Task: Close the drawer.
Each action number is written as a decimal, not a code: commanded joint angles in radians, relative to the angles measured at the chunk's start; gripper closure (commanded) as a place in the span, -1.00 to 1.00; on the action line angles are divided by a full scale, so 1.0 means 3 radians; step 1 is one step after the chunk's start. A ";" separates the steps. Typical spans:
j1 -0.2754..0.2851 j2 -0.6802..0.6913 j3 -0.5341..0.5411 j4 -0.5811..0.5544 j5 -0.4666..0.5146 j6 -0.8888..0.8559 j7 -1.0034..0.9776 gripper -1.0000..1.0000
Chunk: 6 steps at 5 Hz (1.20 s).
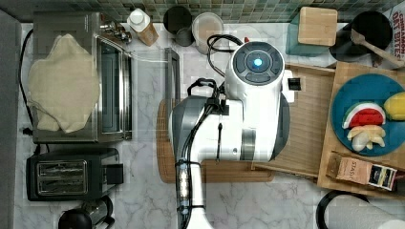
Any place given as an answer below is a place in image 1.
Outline wooden drawer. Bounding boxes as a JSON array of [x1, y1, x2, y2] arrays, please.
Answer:
[[252, 63, 335, 177]]

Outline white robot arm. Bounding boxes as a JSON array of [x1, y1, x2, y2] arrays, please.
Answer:
[[168, 41, 292, 229]]

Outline bamboo cutting board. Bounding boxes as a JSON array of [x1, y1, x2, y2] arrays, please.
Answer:
[[156, 100, 274, 183]]

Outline clear cereal jar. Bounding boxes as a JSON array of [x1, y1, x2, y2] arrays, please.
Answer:
[[192, 12, 224, 54]]

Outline stainless toaster oven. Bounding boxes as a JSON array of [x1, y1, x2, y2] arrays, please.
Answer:
[[32, 11, 181, 145]]

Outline black canister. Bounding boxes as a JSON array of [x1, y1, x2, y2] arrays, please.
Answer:
[[163, 6, 194, 47]]

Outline white cap bottle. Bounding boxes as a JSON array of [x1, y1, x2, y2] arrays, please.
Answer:
[[127, 9, 159, 46]]

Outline teal canister wooden lid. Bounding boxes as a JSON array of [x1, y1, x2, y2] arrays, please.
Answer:
[[286, 7, 338, 57]]

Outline beige folded towel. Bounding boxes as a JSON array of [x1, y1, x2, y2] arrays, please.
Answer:
[[29, 33, 100, 134]]

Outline black coffee kettle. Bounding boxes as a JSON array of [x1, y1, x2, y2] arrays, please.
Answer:
[[57, 196, 116, 229]]

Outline tea bag box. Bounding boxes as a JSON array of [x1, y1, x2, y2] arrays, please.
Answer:
[[327, 154, 404, 191]]

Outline black two-slot toaster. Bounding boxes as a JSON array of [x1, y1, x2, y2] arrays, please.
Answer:
[[26, 148, 123, 201]]

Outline toy banana pieces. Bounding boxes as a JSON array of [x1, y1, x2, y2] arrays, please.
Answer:
[[347, 125, 386, 152]]

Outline toy watermelon slice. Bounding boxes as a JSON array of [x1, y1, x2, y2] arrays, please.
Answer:
[[342, 102, 386, 129]]

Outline blue plate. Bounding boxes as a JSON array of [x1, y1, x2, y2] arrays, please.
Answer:
[[330, 73, 405, 156]]

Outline paper towel roll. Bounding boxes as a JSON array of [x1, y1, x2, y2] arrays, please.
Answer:
[[326, 195, 405, 229]]

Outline wooden spoon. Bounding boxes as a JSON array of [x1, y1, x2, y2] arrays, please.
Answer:
[[351, 30, 405, 68]]

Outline yellow toy lemon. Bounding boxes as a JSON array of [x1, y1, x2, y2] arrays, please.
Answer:
[[384, 92, 405, 121]]

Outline black utensil pot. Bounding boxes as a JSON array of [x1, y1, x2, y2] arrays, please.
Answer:
[[330, 10, 393, 62]]

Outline cereal box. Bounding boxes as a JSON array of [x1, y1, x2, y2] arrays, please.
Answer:
[[384, 1, 405, 59]]

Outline black power cord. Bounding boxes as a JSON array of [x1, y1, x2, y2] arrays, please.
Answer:
[[18, 28, 51, 155]]

